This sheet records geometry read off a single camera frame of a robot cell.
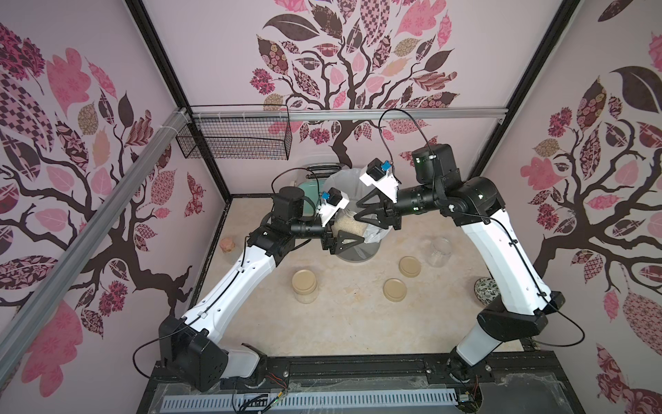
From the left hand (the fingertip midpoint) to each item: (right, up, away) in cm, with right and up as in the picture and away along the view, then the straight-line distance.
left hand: (357, 231), depth 66 cm
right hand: (0, +6, -8) cm, 10 cm away
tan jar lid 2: (+16, -22, +24) cm, 36 cm away
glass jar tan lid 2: (+32, -9, +26) cm, 42 cm away
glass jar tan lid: (-16, -17, +16) cm, 28 cm away
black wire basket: (-43, +36, +29) cm, 63 cm away
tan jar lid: (+23, -15, +31) cm, 42 cm away
